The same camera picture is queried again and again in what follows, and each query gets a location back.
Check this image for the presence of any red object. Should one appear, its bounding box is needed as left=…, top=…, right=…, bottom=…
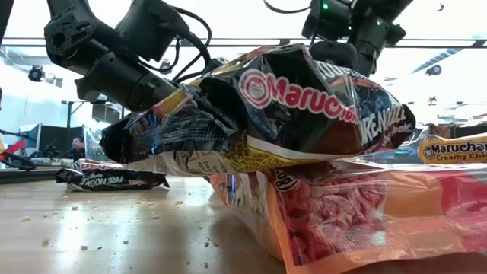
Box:
left=0, top=139, right=28, bottom=161

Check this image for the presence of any computer monitor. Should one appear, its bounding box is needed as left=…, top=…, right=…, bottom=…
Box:
left=18, top=123, right=43, bottom=154

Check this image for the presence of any black screen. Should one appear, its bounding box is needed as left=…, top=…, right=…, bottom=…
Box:
left=40, top=125, right=85, bottom=159

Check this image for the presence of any black cable loop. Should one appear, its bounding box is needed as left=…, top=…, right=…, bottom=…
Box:
left=0, top=151, right=38, bottom=172

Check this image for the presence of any person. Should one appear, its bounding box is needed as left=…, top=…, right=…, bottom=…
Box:
left=68, top=135, right=88, bottom=161

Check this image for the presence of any red Maruchan noodle packet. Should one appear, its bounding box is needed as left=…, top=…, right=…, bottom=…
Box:
left=208, top=158, right=487, bottom=274

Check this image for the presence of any black Maruchan fire noodle packet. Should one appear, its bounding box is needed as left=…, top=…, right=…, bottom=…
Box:
left=99, top=43, right=417, bottom=177
left=55, top=158, right=171, bottom=193

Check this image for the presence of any yellow Maruchan noodle packet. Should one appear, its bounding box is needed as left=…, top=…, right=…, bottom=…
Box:
left=417, top=132, right=487, bottom=165

